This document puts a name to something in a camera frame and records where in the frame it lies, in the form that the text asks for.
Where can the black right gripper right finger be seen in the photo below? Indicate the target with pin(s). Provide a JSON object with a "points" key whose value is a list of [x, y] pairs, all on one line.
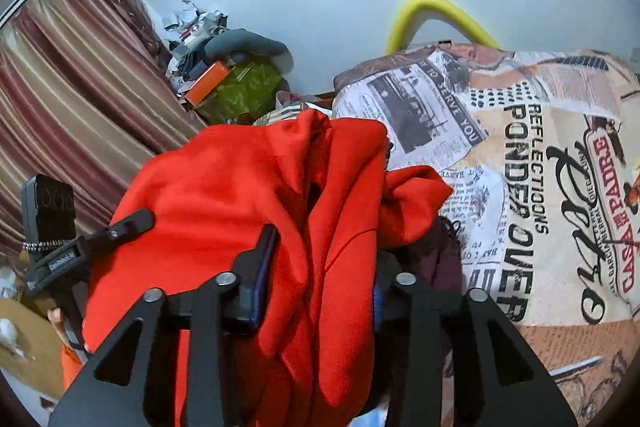
{"points": [[498, 379]]}

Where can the brown cardboard box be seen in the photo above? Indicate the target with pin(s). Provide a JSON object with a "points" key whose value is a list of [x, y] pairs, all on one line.
{"points": [[30, 349]]}

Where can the newspaper print bed cover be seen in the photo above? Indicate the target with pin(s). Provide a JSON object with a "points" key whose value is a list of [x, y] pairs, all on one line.
{"points": [[526, 152]]}

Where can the left hand orange sleeve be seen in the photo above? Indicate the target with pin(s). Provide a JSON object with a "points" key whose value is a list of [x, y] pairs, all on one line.
{"points": [[62, 324]]}

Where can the dark folded clothes pile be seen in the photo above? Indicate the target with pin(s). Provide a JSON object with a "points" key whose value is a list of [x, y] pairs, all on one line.
{"points": [[435, 257]]}

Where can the red large garment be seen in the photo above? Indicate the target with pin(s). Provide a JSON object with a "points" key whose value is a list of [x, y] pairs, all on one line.
{"points": [[280, 246]]}

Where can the yellow foam tube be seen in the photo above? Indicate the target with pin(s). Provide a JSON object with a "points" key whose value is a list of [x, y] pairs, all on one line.
{"points": [[412, 14]]}

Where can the clutter pile with green bag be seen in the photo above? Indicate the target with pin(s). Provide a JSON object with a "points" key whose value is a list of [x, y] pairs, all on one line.
{"points": [[222, 75]]}

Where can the striped maroon curtain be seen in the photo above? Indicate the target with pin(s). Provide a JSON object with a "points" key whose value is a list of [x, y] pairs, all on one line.
{"points": [[84, 99]]}

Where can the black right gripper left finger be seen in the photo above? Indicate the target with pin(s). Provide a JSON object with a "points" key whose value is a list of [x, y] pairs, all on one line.
{"points": [[167, 361]]}

